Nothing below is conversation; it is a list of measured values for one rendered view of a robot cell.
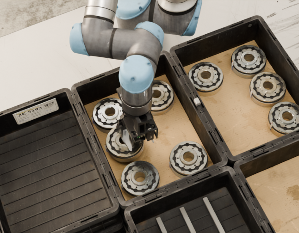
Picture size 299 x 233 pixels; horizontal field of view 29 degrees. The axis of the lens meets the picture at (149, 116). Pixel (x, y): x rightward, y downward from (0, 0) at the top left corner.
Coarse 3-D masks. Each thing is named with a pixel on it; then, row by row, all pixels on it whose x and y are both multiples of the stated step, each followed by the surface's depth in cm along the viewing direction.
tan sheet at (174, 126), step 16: (112, 96) 171; (176, 96) 170; (176, 112) 167; (96, 128) 166; (160, 128) 165; (176, 128) 165; (192, 128) 164; (144, 144) 163; (160, 144) 162; (176, 144) 162; (112, 160) 161; (144, 160) 160; (160, 160) 160; (208, 160) 159; (160, 176) 158; (176, 176) 157
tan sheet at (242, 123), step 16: (192, 64) 175; (224, 64) 175; (224, 80) 172; (240, 80) 172; (208, 96) 169; (224, 96) 169; (240, 96) 169; (288, 96) 168; (224, 112) 166; (240, 112) 166; (256, 112) 166; (224, 128) 164; (240, 128) 164; (256, 128) 163; (240, 144) 161; (256, 144) 161
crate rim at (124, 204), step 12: (168, 60) 164; (108, 72) 163; (84, 84) 162; (192, 96) 158; (84, 108) 158; (84, 120) 156; (204, 120) 154; (96, 144) 152; (216, 144) 152; (108, 168) 149; (204, 168) 147; (216, 168) 147; (180, 180) 146; (120, 192) 145; (156, 192) 145; (120, 204) 144; (132, 204) 143
